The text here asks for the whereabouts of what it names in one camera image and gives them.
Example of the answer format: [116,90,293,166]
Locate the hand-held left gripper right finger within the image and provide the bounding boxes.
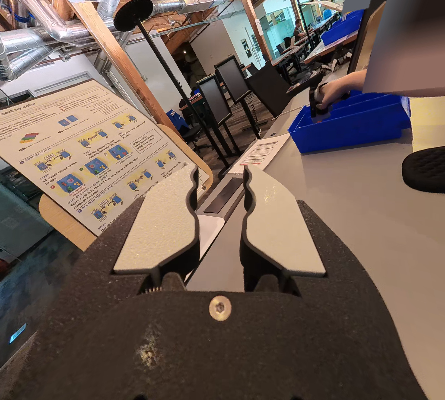
[240,165,327,278]

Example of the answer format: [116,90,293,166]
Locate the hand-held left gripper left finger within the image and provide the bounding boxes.
[113,164,201,275]

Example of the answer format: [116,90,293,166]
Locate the blue plastic bin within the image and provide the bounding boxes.
[288,90,412,154]

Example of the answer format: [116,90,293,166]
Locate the person's right forearm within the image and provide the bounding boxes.
[328,69,369,95]

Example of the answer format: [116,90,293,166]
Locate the person's right hand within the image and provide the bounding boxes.
[315,80,349,111]

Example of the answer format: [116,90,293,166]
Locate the black computer monitor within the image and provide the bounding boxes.
[196,74,233,127]
[214,55,251,105]
[245,60,296,119]

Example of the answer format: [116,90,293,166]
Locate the black background desk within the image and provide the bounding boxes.
[179,87,265,168]

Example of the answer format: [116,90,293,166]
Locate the paper in plastic sleeve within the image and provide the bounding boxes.
[228,133,291,175]

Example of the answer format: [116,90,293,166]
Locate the blue background crate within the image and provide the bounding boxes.
[320,9,366,48]

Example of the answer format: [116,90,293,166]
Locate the instruction sheet on wooden stand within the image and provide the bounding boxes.
[38,123,225,280]

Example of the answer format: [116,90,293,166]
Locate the wooden beam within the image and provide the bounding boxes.
[238,0,274,60]
[68,0,182,137]

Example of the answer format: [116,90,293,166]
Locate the black office chair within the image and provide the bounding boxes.
[182,123,214,154]

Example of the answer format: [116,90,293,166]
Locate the instruction sheet on black board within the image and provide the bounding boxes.
[0,79,199,236]

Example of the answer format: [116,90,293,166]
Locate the blue jacket white stripes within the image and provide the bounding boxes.
[166,109,190,130]

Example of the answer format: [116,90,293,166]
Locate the black padded armrest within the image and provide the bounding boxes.
[401,146,445,194]

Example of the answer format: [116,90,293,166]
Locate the black round disc on pole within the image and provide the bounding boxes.
[113,0,231,168]

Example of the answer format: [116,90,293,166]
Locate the black desk cable cover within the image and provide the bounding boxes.
[203,177,244,214]

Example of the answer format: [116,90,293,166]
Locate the silver ventilation duct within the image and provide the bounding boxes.
[0,0,279,83]

